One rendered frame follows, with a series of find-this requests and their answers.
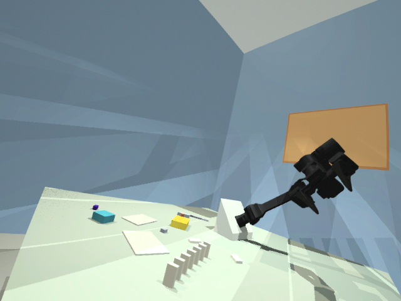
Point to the teal rectangular block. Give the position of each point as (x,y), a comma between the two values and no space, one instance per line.
(103,216)

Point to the yellow rectangular block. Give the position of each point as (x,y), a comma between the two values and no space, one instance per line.
(180,223)

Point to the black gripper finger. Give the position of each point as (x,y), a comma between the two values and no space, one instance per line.
(305,201)
(344,172)

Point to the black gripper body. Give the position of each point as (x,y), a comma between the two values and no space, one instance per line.
(318,177)

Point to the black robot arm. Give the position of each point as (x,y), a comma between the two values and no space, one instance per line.
(254,212)

